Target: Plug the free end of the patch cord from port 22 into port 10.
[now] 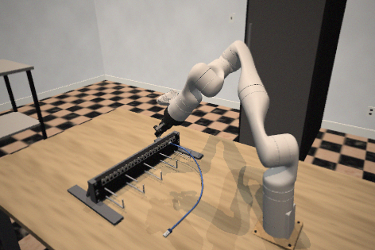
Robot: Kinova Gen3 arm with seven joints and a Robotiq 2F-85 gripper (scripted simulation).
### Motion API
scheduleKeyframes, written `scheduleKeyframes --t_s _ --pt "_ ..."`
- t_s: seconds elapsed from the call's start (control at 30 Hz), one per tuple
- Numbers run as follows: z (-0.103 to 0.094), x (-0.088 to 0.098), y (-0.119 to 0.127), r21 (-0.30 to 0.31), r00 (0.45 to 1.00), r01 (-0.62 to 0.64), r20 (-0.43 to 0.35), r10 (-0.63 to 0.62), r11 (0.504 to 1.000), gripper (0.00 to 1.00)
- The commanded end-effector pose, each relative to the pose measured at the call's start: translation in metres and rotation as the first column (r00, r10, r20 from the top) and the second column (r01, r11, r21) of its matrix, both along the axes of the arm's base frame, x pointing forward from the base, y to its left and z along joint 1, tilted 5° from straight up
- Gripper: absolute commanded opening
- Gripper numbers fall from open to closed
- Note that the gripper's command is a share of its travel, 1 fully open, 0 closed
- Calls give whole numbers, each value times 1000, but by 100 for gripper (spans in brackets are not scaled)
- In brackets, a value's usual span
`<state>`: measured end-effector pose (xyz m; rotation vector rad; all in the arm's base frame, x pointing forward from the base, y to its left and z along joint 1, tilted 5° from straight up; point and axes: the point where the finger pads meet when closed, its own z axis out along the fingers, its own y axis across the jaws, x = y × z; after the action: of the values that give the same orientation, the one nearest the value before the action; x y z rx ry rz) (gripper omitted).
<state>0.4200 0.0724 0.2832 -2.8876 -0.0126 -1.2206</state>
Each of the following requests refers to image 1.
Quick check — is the white and dark blue plug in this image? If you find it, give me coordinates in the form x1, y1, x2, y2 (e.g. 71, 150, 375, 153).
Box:
163, 229, 172, 237

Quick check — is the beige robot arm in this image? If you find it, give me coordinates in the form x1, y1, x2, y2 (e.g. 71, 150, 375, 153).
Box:
157, 40, 299, 239

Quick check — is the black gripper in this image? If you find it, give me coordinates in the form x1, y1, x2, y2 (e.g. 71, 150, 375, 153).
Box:
153, 107, 184, 138

